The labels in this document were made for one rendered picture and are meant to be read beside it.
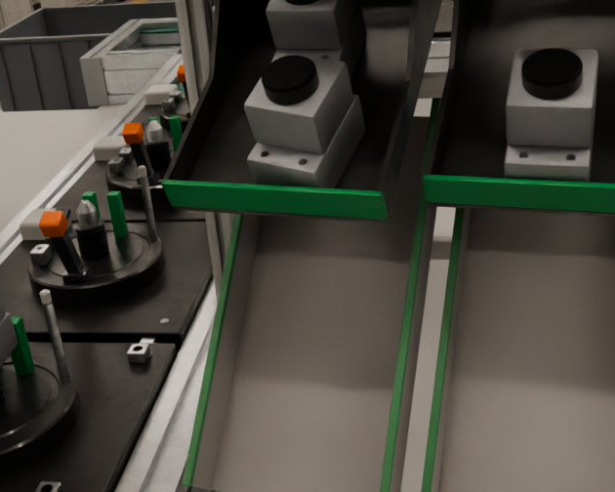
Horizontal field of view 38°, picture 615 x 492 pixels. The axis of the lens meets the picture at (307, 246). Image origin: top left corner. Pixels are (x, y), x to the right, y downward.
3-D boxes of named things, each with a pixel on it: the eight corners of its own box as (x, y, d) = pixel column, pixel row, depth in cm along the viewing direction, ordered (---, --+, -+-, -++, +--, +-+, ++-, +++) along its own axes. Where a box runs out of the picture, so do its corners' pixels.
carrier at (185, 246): (183, 351, 83) (162, 230, 78) (-59, 349, 87) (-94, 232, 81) (235, 235, 105) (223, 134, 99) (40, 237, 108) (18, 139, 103)
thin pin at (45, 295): (68, 385, 73) (47, 293, 69) (60, 385, 73) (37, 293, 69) (72, 379, 74) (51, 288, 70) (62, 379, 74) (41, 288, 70)
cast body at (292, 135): (325, 209, 51) (300, 119, 45) (257, 194, 53) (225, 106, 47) (380, 107, 55) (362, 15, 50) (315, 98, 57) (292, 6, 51)
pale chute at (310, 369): (397, 521, 57) (385, 518, 53) (207, 489, 61) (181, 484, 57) (449, 118, 65) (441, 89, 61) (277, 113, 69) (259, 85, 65)
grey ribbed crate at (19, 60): (205, 112, 255) (194, 30, 244) (-1, 118, 264) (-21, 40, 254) (235, 69, 292) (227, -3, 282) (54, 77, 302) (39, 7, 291)
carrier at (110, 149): (236, 234, 105) (224, 132, 99) (41, 236, 109) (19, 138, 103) (270, 157, 126) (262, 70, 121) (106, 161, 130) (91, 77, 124)
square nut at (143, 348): (145, 363, 78) (143, 353, 78) (128, 362, 79) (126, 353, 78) (150, 352, 80) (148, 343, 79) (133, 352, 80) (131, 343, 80)
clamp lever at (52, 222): (82, 277, 88) (57, 225, 82) (63, 277, 88) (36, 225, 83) (92, 249, 90) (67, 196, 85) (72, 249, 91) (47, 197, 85)
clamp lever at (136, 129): (153, 180, 110) (137, 133, 104) (138, 180, 110) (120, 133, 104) (159, 159, 112) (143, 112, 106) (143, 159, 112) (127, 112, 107)
